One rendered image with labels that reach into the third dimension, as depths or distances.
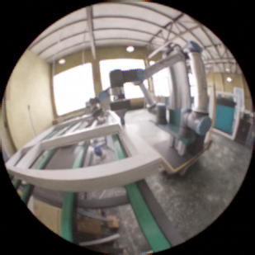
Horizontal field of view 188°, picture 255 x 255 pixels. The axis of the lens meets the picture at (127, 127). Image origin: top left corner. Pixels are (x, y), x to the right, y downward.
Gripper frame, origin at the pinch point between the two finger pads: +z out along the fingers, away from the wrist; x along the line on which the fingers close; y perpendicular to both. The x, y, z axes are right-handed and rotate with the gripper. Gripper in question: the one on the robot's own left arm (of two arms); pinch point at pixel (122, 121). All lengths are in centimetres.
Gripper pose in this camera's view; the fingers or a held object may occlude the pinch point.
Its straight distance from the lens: 51.3
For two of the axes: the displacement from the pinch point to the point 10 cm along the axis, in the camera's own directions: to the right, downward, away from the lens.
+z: 1.4, 9.3, 3.4
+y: -2.9, -2.9, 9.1
